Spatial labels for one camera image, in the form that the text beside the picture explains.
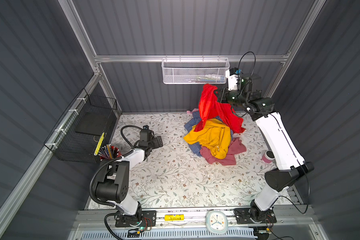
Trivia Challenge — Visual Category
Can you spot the pink tape roll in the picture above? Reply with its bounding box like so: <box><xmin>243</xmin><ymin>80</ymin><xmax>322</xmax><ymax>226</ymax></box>
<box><xmin>262</xmin><ymin>151</ymin><xmax>275</xmax><ymax>164</ymax></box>

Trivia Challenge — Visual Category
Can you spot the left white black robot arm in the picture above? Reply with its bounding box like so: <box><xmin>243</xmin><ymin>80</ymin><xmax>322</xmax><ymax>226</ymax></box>
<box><xmin>89</xmin><ymin>125</ymin><xmax>163</xmax><ymax>225</ymax></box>

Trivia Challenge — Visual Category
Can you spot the red cloth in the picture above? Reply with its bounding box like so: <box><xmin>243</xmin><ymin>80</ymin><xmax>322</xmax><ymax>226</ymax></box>
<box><xmin>195</xmin><ymin>84</ymin><xmax>246</xmax><ymax>134</ymax></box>

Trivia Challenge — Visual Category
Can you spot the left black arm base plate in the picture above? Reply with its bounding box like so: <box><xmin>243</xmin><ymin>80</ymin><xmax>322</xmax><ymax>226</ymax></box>
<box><xmin>114</xmin><ymin>211</ymin><xmax>157</xmax><ymax>228</ymax></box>

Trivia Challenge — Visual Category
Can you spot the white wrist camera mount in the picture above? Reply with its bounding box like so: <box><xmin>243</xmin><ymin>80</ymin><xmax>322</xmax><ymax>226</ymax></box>
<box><xmin>225</xmin><ymin>68</ymin><xmax>241</xmax><ymax>91</ymax></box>

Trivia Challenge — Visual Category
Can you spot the yellow spirit level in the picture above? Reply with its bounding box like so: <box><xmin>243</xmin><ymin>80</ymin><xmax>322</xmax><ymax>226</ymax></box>
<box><xmin>165</xmin><ymin>214</ymin><xmax>185</xmax><ymax>222</ymax></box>

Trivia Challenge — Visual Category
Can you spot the floral table mat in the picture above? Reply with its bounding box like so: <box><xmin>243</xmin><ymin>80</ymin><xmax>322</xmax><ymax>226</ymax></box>
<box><xmin>111</xmin><ymin>113</ymin><xmax>275</xmax><ymax>208</ymax></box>

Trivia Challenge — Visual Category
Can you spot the light pink cloth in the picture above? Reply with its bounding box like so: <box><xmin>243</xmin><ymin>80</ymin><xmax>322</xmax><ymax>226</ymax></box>
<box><xmin>187</xmin><ymin>109</ymin><xmax>199</xmax><ymax>116</ymax></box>

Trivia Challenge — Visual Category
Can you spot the white wire mesh basket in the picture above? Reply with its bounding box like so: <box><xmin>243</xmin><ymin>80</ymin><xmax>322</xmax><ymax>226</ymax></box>
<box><xmin>161</xmin><ymin>57</ymin><xmax>230</xmax><ymax>85</ymax></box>

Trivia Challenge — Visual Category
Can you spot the yellow ruler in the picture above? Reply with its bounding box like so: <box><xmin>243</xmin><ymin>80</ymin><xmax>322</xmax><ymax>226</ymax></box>
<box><xmin>94</xmin><ymin>132</ymin><xmax>106</xmax><ymax>156</ymax></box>

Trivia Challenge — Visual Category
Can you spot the black wire mesh basket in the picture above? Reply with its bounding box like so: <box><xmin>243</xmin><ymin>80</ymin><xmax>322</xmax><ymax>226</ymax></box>
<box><xmin>44</xmin><ymin>90</ymin><xmax>119</xmax><ymax>164</ymax></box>

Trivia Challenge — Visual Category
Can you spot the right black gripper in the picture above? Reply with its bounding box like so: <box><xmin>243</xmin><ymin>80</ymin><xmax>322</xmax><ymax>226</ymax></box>
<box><xmin>212</xmin><ymin>87</ymin><xmax>246</xmax><ymax>110</ymax></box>

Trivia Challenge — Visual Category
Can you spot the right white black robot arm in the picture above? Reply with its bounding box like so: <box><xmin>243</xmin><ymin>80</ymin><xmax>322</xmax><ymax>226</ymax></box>
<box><xmin>214</xmin><ymin>74</ymin><xmax>314</xmax><ymax>223</ymax></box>

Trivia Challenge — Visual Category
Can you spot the blue checkered cloth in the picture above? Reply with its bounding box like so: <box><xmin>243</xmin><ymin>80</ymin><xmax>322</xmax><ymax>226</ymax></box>
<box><xmin>184</xmin><ymin>111</ymin><xmax>233</xmax><ymax>160</ymax></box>

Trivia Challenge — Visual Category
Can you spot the yellow cloth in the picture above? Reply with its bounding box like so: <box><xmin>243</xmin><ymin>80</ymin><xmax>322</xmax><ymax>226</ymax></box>
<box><xmin>184</xmin><ymin>119</ymin><xmax>232</xmax><ymax>159</ymax></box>

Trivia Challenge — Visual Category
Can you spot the mint green alarm clock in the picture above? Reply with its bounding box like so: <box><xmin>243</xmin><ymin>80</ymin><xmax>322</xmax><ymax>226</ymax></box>
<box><xmin>206</xmin><ymin>210</ymin><xmax>228</xmax><ymax>235</ymax></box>

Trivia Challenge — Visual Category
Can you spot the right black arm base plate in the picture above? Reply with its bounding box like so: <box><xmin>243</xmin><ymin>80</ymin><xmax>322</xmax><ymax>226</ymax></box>
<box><xmin>234</xmin><ymin>207</ymin><xmax>277</xmax><ymax>224</ymax></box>

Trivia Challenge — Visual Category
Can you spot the left black corrugated cable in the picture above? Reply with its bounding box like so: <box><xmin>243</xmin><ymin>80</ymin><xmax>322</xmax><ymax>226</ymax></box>
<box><xmin>89</xmin><ymin>124</ymin><xmax>148</xmax><ymax>240</ymax></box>

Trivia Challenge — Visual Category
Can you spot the red pencil cup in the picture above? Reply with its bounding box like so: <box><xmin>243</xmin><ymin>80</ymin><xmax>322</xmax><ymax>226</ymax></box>
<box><xmin>98</xmin><ymin>145</ymin><xmax>122</xmax><ymax>160</ymax></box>

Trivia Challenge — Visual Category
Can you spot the dusty pink cloth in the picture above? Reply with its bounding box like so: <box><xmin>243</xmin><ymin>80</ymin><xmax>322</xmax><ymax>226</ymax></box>
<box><xmin>200</xmin><ymin>138</ymin><xmax>247</xmax><ymax>166</ymax></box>

